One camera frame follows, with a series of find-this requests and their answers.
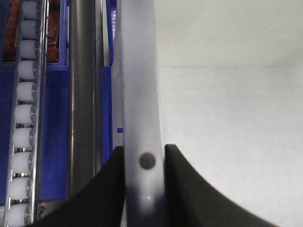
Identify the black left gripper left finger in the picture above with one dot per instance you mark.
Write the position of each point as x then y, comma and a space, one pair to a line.
99, 204

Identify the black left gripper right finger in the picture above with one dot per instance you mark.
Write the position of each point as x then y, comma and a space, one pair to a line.
193, 202

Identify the white Totelife plastic bin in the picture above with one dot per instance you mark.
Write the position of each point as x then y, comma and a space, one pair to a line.
223, 81

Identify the blue bin upper left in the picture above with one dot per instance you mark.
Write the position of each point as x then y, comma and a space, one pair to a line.
55, 144

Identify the blue bin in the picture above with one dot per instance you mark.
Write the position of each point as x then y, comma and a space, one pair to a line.
55, 144
109, 29

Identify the grey steel shelf beam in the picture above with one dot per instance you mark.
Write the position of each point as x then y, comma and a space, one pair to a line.
82, 75

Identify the blue bin lower left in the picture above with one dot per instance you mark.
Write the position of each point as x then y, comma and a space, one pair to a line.
109, 29

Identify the left white roller track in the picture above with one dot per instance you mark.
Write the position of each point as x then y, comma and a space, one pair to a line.
24, 160

